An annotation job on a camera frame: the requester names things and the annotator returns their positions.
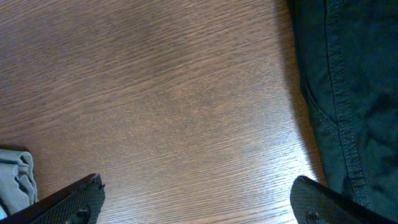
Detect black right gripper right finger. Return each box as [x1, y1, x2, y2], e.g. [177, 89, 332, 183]
[290, 175, 397, 224]

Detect khaki shorts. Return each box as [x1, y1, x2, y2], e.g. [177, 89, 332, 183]
[1, 149, 39, 220]

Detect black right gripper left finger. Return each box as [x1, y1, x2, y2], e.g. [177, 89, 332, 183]
[1, 174, 105, 224]

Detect dark navy shorts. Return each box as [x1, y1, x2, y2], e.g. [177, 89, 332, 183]
[288, 0, 397, 220]

